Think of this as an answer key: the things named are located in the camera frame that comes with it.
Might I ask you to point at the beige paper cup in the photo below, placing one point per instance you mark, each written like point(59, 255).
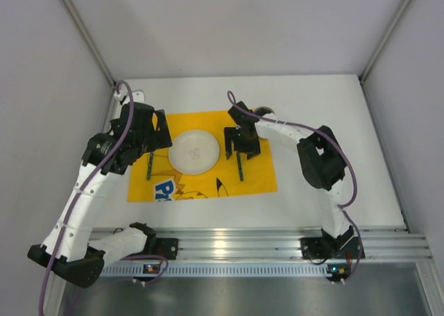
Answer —
point(263, 110)

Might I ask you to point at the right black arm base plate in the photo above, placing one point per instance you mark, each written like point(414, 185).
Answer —
point(316, 249)

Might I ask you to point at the perforated metal cable strip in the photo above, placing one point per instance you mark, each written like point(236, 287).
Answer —
point(239, 270)

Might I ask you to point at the right aluminium corner post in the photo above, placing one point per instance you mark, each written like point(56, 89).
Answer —
point(395, 21)

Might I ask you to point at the aluminium corner post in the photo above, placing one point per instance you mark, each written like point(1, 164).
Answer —
point(395, 21)
point(85, 36)

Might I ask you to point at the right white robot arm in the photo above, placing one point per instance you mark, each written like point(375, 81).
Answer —
point(322, 161)

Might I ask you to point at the fork with green handle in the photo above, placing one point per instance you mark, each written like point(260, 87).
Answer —
point(149, 165)

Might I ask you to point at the spoon with green handle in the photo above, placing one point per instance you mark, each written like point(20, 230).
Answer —
point(239, 166)

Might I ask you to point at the cream round plate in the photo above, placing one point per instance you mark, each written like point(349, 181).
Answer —
point(194, 152)

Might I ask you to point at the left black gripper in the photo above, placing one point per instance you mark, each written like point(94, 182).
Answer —
point(158, 135)

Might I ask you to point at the left aluminium corner post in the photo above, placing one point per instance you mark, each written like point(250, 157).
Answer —
point(85, 36)

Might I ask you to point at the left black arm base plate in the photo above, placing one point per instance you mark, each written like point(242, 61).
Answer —
point(165, 247)

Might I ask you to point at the aluminium front rail frame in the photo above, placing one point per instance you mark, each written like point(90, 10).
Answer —
point(283, 245)

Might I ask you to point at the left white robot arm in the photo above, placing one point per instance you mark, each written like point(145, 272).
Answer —
point(68, 251)

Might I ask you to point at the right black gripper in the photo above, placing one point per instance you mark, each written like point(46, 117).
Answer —
point(241, 146)

